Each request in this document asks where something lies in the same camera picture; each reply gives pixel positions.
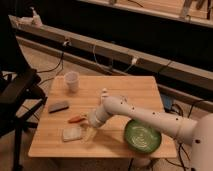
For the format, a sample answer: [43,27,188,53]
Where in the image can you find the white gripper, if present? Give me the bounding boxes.
[84,122,97,141]

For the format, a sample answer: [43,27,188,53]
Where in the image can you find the orange carrot toy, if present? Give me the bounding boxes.
[68,115,87,123]

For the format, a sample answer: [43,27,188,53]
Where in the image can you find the white sponge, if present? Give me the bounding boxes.
[62,127,82,142]

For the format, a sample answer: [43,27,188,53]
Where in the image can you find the dark grey block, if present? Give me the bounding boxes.
[48,101,69,113]

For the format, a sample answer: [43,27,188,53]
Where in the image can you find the white tube bottle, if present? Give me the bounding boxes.
[100,88,109,103]

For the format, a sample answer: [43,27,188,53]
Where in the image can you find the green ceramic bowl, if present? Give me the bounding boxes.
[124,120,162,154]

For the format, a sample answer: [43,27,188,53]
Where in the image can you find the white spray bottle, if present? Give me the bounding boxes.
[31,7,43,27]

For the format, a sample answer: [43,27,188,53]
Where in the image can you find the black floor cables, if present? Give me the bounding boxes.
[165,99,213,171]

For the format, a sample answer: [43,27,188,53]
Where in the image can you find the black chair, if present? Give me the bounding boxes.
[0,69,47,171]

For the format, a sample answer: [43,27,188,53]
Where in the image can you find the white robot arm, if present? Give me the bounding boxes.
[88,96,213,171]

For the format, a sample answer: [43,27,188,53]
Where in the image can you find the wooden table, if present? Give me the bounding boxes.
[28,75,178,159]

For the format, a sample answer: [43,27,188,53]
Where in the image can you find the long grey rail beam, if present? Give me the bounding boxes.
[9,16,213,81]

